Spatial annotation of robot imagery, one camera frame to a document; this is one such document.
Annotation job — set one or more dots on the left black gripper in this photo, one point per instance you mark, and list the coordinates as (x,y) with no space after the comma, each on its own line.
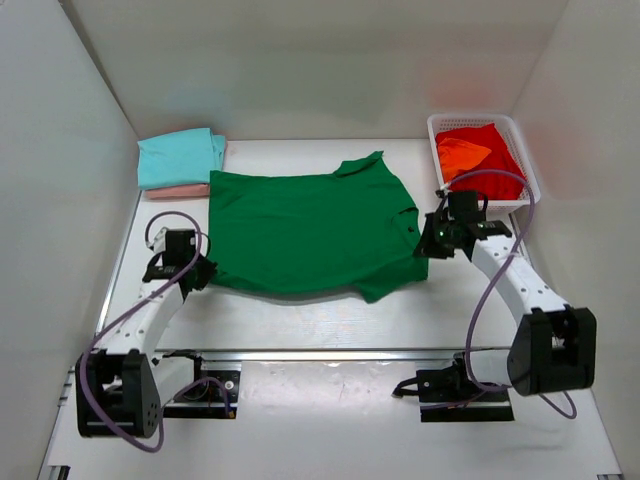
(206,274)

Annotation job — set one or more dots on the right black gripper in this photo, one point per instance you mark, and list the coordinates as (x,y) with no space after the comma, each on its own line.
(425,247)

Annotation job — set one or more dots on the green t shirt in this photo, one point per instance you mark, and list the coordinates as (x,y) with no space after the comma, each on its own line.
(355,229)

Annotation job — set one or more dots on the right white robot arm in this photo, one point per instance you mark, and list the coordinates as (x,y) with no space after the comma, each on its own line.
(554,347)

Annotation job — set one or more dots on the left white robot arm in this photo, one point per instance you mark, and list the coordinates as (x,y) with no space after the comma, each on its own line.
(121,387)

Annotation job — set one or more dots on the folded pink t shirt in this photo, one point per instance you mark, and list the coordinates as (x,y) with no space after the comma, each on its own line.
(190,191)

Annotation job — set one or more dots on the orange t shirt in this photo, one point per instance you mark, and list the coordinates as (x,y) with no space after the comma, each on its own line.
(459,156)

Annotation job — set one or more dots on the white plastic basket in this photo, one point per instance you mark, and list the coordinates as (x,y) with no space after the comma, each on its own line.
(507,128)

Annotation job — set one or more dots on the folded teal t shirt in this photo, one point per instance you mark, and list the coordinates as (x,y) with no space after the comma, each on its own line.
(179,158)

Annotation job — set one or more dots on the red t shirt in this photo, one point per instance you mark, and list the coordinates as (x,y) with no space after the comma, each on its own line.
(496,186)

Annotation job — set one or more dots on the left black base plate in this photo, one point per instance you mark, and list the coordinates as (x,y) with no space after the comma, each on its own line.
(216,399)

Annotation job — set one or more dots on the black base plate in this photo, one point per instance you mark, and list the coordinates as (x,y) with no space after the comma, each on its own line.
(216,399)
(448,396)

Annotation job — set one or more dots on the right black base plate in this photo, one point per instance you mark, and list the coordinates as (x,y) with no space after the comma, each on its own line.
(448,396)

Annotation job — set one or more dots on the aluminium table rail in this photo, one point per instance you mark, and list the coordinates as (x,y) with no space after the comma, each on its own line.
(341,354)

